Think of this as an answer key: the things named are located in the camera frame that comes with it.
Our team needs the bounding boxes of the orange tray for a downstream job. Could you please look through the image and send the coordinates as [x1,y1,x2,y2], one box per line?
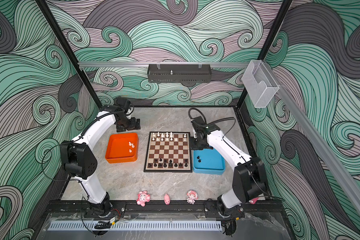
[105,133,139,164]

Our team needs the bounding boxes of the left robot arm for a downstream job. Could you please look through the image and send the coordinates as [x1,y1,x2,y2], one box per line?
[60,97,140,217]

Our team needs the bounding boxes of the small pink pig figure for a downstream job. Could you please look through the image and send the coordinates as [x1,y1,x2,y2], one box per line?
[164,194,171,205]

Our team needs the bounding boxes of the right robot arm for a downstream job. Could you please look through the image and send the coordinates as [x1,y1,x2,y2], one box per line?
[188,108,268,216]

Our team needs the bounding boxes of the chess board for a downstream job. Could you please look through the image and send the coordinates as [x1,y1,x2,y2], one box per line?
[144,132,193,173]

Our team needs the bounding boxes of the white pieces on board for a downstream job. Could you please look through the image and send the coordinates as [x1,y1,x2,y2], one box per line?
[150,132,189,142]

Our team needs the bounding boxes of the pink hooded doll figure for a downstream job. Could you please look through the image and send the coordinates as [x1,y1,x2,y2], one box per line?
[187,190,198,205]

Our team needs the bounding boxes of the aluminium rail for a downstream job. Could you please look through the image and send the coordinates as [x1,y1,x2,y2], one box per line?
[265,64,360,216]
[78,61,249,69]

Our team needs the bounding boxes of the aluminium rail right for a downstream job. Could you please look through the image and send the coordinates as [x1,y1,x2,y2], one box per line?
[265,64,360,216]

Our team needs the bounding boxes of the white slotted cable duct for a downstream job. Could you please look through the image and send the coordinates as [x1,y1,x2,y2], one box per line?
[47,221,222,232]

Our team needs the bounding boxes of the blue tray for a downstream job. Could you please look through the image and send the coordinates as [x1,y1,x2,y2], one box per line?
[193,149,226,175]

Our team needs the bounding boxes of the pink plush figure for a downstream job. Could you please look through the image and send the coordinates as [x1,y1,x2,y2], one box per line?
[137,191,151,207]

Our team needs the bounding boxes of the white rabbit pink figure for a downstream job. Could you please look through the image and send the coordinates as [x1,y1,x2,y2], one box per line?
[249,198,259,204]

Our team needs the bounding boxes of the clear plastic wall holder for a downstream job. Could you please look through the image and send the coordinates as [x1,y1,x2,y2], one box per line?
[242,60,280,108]

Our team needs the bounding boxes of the aluminium rail back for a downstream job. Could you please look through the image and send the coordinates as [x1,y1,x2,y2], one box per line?
[78,61,249,69]

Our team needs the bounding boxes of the black pieces on board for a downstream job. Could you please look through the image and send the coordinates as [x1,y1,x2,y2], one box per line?
[146,159,191,170]

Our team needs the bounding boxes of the white pieces in tray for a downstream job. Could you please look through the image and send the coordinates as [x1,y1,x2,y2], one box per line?
[129,142,135,153]

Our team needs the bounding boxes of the black wall tray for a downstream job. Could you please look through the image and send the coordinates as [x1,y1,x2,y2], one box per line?
[147,65,212,84]

